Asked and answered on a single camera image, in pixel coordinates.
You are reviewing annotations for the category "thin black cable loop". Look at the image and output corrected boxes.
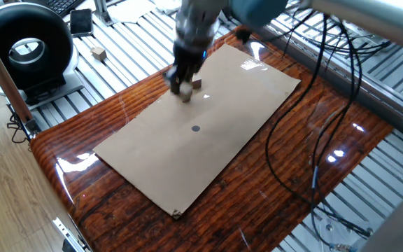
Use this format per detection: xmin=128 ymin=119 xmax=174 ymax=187
xmin=7 ymin=111 xmax=31 ymax=144

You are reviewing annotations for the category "small aluminium bracket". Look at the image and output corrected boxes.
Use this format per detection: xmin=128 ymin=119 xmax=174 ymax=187
xmin=94 ymin=0 xmax=115 ymax=27

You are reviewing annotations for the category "brown cardboard sheet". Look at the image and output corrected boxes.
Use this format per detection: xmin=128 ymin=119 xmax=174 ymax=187
xmin=92 ymin=43 xmax=301 ymax=220

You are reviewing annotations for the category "glossy brown wooden board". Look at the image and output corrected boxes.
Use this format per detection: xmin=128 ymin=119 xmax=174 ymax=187
xmin=29 ymin=26 xmax=395 ymax=252

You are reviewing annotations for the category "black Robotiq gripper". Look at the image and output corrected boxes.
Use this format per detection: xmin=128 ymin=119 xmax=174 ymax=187
xmin=162 ymin=37 xmax=209 ymax=96

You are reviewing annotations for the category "black computer keyboard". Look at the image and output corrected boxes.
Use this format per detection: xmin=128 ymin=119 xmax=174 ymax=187
xmin=43 ymin=0 xmax=85 ymax=18

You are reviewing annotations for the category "black smartphone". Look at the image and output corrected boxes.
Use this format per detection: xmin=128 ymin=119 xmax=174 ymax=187
xmin=69 ymin=8 xmax=94 ymax=38

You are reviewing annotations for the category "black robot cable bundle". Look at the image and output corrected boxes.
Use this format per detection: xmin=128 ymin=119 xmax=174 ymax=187
xmin=234 ymin=13 xmax=393 ymax=250

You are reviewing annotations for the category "white crumpled sheet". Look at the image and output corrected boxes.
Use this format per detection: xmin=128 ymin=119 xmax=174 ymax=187
xmin=108 ymin=0 xmax=183 ymax=24

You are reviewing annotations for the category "metal drawer rail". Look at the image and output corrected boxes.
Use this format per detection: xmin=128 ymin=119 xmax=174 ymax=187
xmin=52 ymin=216 xmax=92 ymax=252

